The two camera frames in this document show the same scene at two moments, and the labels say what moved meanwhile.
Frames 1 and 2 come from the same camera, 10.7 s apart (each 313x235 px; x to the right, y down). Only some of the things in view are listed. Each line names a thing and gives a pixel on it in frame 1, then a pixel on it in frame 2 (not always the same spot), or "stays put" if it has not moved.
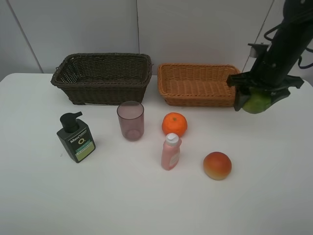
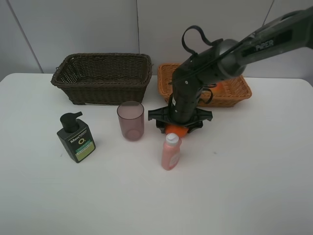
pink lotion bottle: [170, 152] stays put
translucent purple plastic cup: [131, 115] stays put
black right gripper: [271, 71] → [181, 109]
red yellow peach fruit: [217, 166] → [219, 87]
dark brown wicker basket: [104, 79] stays put
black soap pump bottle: [76, 135] stays put
